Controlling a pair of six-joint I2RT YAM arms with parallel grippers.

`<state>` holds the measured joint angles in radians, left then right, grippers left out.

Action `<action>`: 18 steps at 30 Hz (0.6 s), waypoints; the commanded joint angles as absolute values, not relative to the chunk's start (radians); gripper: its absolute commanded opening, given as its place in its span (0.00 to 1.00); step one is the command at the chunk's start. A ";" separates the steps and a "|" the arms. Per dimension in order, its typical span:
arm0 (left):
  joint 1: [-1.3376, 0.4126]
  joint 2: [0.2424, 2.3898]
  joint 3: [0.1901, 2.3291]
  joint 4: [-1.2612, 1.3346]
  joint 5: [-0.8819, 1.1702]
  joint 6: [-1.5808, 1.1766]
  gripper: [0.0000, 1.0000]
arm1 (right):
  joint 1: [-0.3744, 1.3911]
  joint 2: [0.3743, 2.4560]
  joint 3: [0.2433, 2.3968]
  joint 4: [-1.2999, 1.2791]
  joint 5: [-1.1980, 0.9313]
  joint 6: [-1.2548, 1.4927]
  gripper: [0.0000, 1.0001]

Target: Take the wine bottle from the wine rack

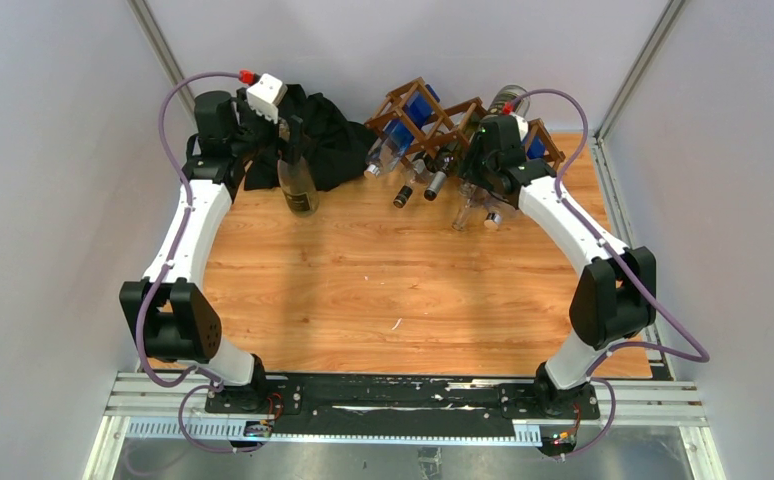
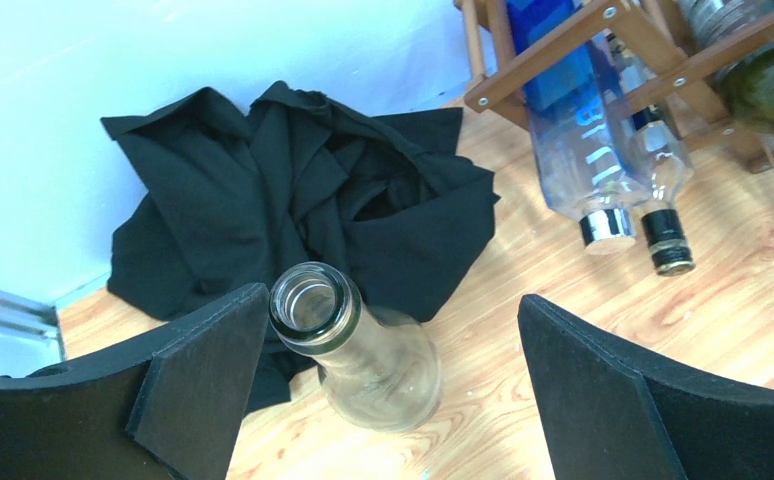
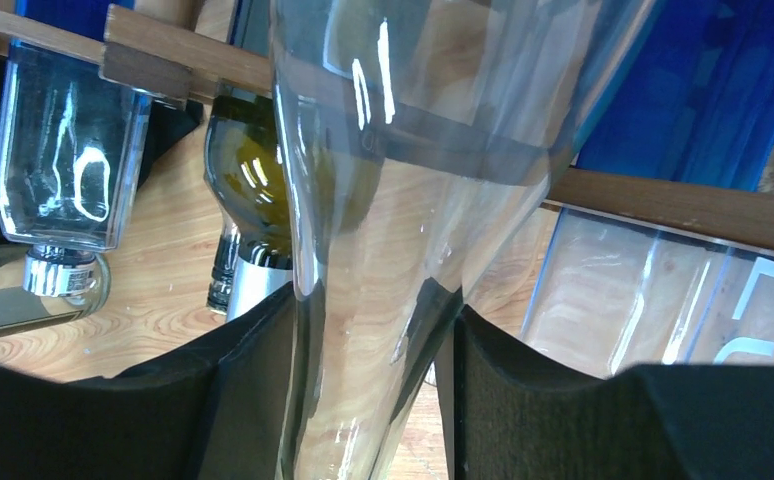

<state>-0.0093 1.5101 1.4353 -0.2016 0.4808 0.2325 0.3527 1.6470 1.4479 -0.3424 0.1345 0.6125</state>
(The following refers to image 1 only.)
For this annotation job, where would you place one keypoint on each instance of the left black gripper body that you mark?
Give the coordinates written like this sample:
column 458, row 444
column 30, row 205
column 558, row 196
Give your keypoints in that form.
column 256, row 133

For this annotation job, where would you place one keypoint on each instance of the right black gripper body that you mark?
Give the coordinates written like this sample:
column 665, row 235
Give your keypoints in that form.
column 478, row 166

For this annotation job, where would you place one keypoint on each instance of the clear bottle with dark label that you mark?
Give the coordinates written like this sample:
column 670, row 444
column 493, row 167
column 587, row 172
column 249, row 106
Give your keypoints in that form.
column 295, row 179

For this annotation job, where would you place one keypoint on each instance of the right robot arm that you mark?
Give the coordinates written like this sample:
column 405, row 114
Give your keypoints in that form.
column 610, row 303

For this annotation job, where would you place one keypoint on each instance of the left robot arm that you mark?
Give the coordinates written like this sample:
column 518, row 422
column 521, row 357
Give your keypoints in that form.
column 174, row 326

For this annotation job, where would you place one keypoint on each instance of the blue bottle right in rack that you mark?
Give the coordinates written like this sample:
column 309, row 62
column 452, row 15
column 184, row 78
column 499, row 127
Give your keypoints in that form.
column 497, row 211

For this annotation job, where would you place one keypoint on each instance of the blue bottle in rack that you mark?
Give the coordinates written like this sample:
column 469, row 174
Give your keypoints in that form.
column 407, row 104
column 497, row 211

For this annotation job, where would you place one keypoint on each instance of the dark green wine bottle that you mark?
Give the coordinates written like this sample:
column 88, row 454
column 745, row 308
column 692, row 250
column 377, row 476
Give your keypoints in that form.
column 443, row 165

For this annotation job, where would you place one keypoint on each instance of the brown wooden wine rack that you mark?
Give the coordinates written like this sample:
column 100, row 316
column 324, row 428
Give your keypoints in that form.
column 468, row 118

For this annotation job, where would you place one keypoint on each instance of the clear bottle black cap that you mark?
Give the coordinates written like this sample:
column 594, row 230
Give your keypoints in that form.
column 414, row 175

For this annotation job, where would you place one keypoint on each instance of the blue bottle left in rack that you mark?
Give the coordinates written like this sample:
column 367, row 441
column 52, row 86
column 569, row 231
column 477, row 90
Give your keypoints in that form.
column 407, row 104

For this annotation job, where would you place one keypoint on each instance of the black crumpled cloth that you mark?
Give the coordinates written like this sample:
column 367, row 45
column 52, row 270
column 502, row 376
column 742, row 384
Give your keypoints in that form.
column 338, row 146

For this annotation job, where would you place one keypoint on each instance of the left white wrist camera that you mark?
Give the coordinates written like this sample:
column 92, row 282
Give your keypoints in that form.
column 264, row 96

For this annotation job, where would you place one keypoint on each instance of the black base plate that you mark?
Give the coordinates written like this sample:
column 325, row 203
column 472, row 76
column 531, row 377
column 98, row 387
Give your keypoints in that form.
column 369, row 405

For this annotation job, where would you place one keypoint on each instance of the aluminium frame rail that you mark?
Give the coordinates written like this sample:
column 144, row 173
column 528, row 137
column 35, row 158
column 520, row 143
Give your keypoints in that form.
column 151, row 411

